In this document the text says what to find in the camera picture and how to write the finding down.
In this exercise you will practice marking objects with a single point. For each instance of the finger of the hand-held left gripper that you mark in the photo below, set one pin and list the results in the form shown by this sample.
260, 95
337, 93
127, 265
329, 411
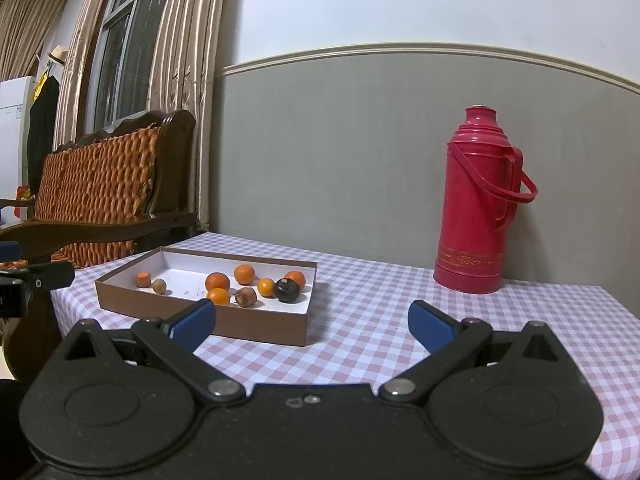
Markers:
10, 250
52, 275

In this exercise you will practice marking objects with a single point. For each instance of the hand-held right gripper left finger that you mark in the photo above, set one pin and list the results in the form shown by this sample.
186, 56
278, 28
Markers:
192, 322

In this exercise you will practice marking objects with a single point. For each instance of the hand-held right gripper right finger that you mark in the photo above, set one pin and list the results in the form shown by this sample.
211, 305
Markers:
430, 327

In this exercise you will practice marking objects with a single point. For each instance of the small orange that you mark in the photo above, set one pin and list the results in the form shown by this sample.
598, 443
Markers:
218, 297
244, 274
296, 276
266, 287

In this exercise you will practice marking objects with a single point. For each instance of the large orange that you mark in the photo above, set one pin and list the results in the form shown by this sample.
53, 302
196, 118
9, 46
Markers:
217, 281

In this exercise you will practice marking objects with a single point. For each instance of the brown round fruit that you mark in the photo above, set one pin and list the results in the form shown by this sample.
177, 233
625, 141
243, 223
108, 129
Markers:
159, 286

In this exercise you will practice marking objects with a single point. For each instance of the brownish carrot piece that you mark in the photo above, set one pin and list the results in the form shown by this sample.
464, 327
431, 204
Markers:
246, 296

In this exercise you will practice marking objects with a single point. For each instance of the orange carrot piece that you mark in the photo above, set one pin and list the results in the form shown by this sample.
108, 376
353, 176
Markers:
143, 279

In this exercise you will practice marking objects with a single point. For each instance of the brown cardboard box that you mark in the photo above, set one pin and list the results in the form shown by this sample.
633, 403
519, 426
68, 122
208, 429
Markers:
260, 330

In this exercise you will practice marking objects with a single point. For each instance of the dark round fruit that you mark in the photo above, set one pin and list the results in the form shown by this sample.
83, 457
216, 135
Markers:
287, 291

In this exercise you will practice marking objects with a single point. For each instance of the red bag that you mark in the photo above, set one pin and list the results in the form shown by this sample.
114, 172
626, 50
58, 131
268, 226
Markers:
22, 202

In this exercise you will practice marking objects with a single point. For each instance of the pink checked tablecloth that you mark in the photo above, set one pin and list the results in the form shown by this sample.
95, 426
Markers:
375, 285

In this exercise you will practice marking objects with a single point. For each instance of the orange woven bench cushion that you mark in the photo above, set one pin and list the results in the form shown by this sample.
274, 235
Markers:
100, 180

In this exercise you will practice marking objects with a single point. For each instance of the white refrigerator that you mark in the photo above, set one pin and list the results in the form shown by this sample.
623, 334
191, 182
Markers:
12, 135

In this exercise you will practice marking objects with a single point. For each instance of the black coat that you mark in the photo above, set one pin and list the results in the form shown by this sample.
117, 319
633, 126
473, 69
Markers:
42, 130

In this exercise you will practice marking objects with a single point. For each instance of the red thermos flask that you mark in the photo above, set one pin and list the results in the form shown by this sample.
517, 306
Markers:
475, 210

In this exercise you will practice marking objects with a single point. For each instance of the dark wooden bench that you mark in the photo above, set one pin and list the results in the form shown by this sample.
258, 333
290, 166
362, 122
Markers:
175, 160

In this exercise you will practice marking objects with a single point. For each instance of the yellow hanging cloth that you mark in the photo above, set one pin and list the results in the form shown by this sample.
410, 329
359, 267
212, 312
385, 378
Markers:
40, 85

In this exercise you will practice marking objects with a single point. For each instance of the beige straw hat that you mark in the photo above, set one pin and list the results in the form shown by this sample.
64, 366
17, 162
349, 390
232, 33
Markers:
57, 55

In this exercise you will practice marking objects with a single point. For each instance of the striped beige curtain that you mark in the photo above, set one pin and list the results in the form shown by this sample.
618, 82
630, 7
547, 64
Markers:
80, 60
185, 60

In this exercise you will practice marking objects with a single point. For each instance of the plain beige curtain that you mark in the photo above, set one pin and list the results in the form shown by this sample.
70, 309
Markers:
25, 25

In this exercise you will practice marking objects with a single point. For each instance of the window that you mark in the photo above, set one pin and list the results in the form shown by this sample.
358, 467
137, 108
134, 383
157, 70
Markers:
130, 50

